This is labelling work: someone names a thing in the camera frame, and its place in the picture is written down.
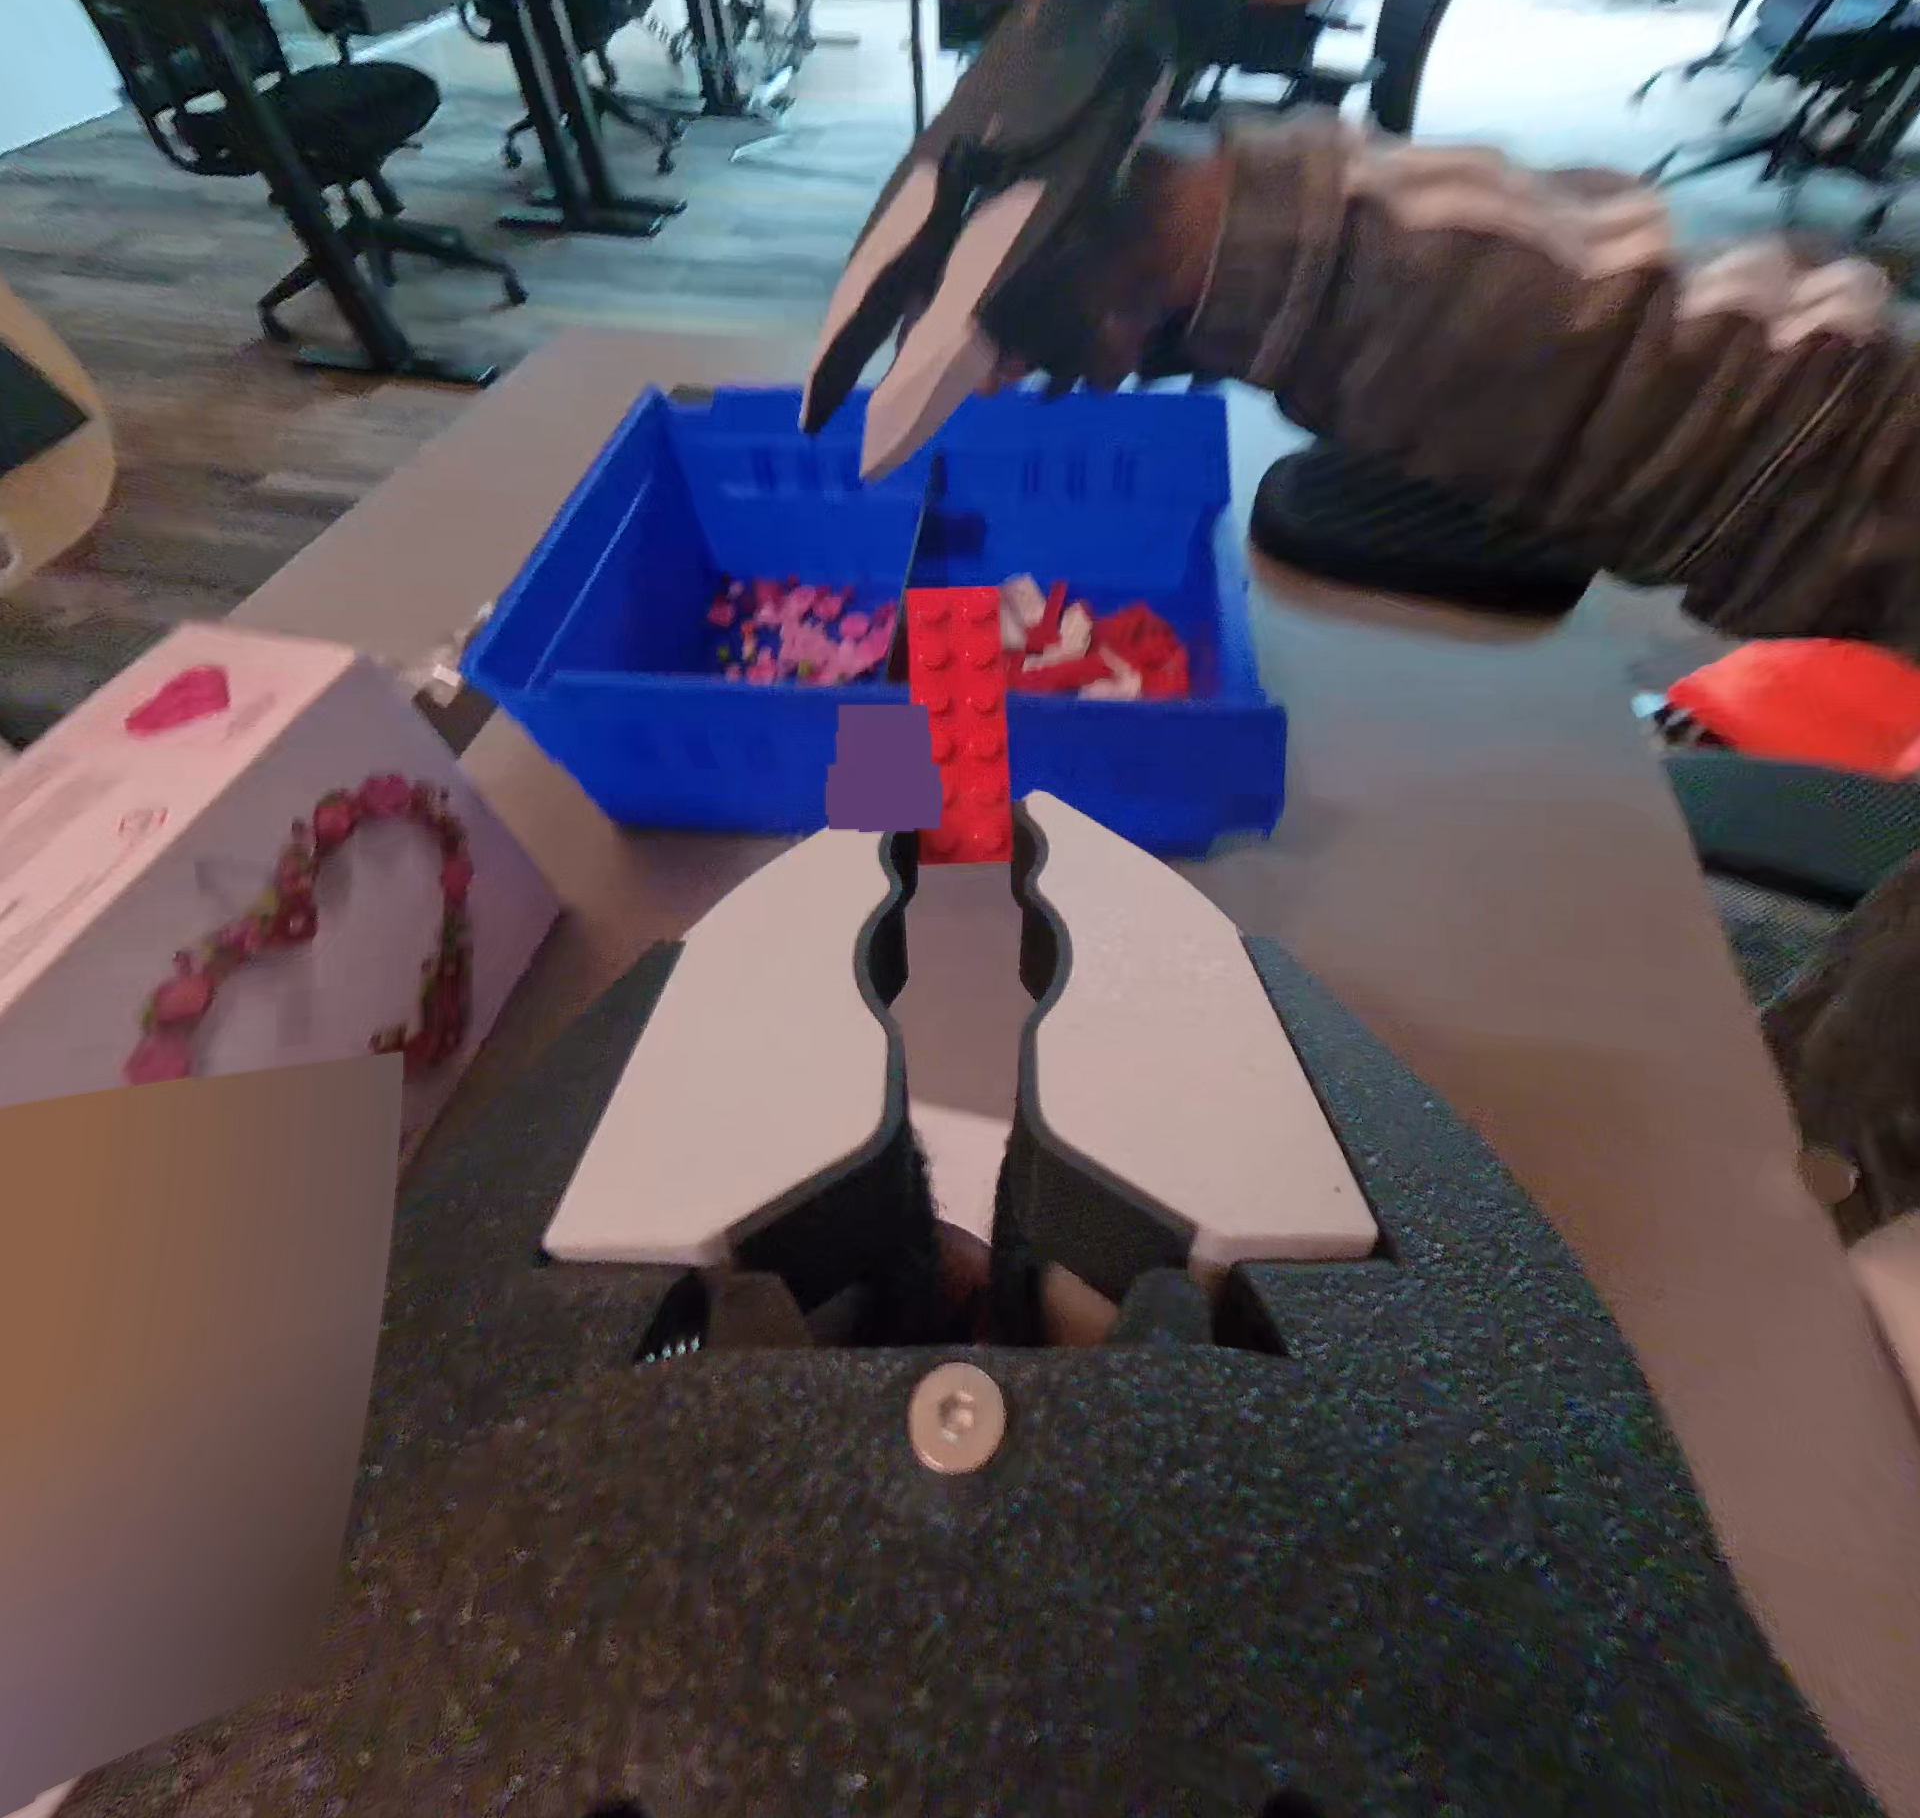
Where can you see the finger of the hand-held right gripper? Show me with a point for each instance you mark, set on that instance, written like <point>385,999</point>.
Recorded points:
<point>960,333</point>
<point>884,289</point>

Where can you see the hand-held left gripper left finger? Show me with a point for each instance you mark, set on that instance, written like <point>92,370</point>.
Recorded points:
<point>751,1068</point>

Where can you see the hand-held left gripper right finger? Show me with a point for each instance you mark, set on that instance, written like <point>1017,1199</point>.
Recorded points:
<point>1184,1068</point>

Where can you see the blue divided plastic bin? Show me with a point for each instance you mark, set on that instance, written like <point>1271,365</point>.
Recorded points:
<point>675,769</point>

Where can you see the pile of red white pieces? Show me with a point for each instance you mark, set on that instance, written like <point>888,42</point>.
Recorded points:
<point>1103,649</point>

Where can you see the long red lego plate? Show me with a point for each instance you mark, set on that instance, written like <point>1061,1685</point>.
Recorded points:
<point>960,722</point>

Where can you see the person's right forearm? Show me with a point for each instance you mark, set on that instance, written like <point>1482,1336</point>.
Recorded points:
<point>1500,333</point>

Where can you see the pile of pink lego pieces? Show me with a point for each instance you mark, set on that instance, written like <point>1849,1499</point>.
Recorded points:
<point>803,633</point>

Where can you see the yellow white lego box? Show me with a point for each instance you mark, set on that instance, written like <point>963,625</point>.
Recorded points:
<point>300,799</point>

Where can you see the person's right hand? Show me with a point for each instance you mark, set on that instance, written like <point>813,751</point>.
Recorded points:
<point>1178,258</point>

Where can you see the black mesh office chair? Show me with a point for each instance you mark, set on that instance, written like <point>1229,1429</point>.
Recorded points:
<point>1800,829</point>

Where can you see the person's dark jacket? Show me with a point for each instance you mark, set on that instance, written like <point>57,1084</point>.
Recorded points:
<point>1860,1038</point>

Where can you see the bent plywood black chair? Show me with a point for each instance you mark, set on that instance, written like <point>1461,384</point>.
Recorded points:
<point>75,483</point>

